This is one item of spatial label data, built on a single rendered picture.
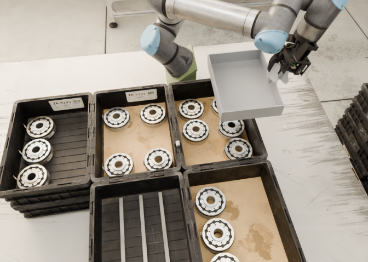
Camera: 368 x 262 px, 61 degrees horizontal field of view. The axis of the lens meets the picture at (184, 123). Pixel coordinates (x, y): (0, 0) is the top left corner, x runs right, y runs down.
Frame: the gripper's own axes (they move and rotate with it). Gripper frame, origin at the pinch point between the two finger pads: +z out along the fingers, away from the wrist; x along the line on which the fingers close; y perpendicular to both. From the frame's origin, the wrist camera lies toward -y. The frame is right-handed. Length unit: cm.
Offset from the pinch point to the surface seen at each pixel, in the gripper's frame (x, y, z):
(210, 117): -10.5, -5.6, 29.3
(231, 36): 72, -153, 92
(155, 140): -33.3, 1.4, 36.0
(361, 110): 89, -19, 36
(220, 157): -10.8, 13.4, 29.3
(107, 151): -51, 3, 41
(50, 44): -85, -173, 138
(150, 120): -34.7, -6.6, 33.5
